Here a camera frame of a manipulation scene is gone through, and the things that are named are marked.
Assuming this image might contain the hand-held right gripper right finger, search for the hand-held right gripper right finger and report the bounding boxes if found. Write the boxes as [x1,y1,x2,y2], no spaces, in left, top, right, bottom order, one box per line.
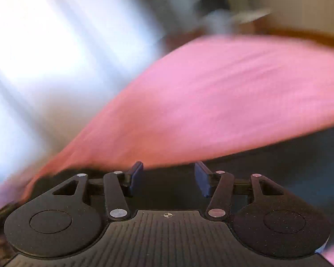
[194,161,285,223]

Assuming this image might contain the white wardrobe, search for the white wardrobe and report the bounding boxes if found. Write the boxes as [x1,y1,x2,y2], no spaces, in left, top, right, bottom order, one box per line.
[0,0,163,178]

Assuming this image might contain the pink ribbed bedspread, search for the pink ribbed bedspread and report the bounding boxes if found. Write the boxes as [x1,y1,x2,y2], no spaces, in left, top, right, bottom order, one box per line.
[0,35,334,267]

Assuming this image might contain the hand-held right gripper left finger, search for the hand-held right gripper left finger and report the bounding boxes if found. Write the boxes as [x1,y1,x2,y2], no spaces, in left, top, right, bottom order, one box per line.
[52,161,144,223]

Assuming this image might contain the black pants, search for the black pants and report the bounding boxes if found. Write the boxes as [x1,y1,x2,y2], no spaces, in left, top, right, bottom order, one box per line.
[0,122,334,256]

